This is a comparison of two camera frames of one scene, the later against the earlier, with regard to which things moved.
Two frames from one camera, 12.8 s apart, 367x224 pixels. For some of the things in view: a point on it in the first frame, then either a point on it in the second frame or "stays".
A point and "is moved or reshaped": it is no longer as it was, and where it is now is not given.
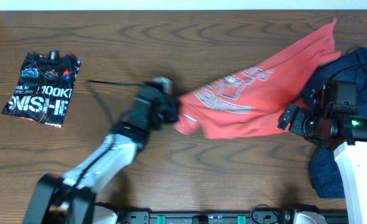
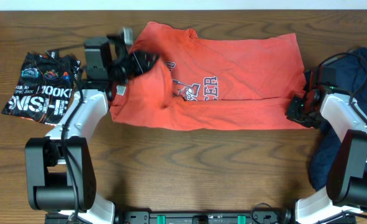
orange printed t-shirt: x=250 y=101 is moved or reshaped
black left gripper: x=172 y=110 to x=135 y=61
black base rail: x=261 y=217 stays
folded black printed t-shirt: x=44 y=88 stays
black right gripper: x=297 y=126 to x=291 y=114
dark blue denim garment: x=355 y=65 stays
